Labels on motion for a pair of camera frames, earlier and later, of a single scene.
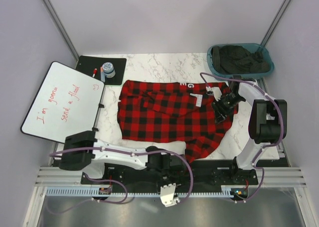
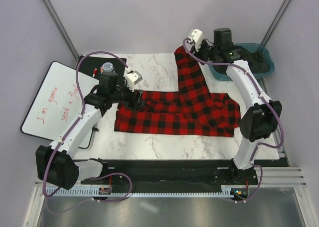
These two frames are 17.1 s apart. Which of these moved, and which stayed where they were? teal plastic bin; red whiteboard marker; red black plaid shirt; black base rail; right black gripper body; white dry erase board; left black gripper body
Moved: right black gripper body; red black plaid shirt; left black gripper body
Stayed: teal plastic bin; red whiteboard marker; black base rail; white dry erase board
